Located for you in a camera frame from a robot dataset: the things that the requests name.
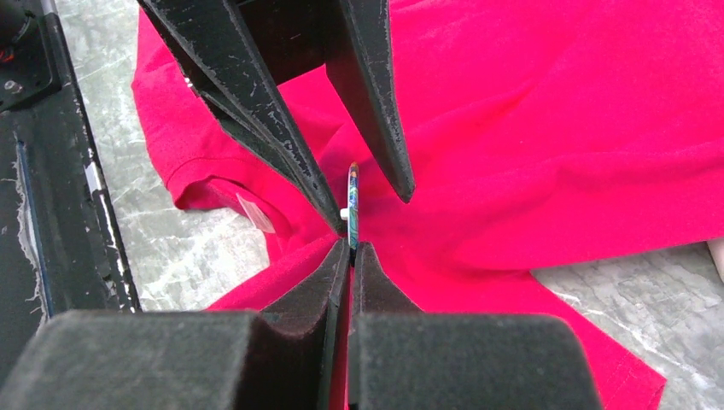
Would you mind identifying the white garment neck label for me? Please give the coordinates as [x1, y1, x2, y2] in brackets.
[236, 194, 276, 234]

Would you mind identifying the red t-shirt garment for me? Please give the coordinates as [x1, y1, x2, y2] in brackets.
[131, 0, 724, 410]

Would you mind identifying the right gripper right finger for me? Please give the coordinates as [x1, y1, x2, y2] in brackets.
[347, 243, 602, 409]

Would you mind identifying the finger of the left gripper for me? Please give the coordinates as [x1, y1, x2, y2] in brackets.
[140, 1, 347, 233]
[324, 1, 415, 203]

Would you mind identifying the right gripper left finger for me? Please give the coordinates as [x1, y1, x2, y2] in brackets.
[1, 240, 351, 409]

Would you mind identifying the right white jointed PVC pole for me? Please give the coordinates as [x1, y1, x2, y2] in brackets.
[707, 237, 724, 281]

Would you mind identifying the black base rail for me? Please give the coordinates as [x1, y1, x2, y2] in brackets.
[1, 1, 140, 377]

